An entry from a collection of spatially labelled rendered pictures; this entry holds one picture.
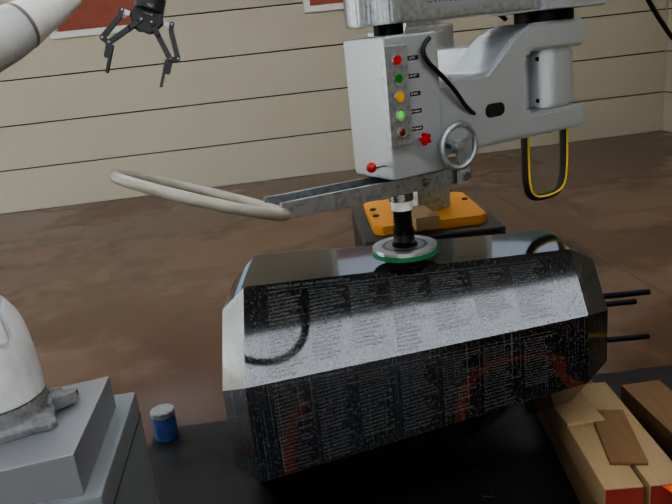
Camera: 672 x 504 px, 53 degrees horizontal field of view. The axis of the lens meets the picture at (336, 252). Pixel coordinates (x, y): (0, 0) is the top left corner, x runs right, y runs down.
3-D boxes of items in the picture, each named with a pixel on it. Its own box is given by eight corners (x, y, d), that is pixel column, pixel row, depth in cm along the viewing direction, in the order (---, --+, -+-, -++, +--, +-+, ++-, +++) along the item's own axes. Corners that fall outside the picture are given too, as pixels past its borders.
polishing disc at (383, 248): (367, 259, 215) (367, 255, 215) (378, 239, 235) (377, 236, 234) (434, 257, 210) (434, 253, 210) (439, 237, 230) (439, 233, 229)
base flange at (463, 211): (363, 209, 329) (362, 200, 327) (461, 198, 330) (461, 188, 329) (375, 237, 282) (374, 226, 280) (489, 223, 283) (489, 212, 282)
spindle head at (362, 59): (440, 162, 237) (433, 30, 223) (484, 169, 218) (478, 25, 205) (355, 182, 220) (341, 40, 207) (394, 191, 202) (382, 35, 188)
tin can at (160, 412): (183, 430, 289) (178, 404, 285) (171, 443, 280) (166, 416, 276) (163, 428, 292) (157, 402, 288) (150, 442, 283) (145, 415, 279)
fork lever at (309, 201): (438, 175, 236) (437, 161, 234) (475, 182, 220) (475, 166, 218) (259, 211, 203) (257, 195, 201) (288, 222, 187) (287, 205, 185)
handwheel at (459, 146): (460, 163, 218) (458, 116, 213) (481, 166, 210) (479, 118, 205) (423, 172, 211) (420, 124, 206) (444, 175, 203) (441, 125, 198)
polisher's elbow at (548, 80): (505, 108, 243) (504, 52, 237) (537, 101, 255) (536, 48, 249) (551, 109, 229) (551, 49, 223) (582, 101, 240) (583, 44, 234)
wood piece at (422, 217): (401, 219, 289) (401, 208, 287) (423, 215, 291) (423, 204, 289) (416, 230, 270) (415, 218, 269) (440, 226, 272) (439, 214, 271)
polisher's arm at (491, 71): (542, 149, 260) (541, 17, 246) (592, 155, 241) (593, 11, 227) (388, 186, 226) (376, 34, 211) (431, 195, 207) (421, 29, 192)
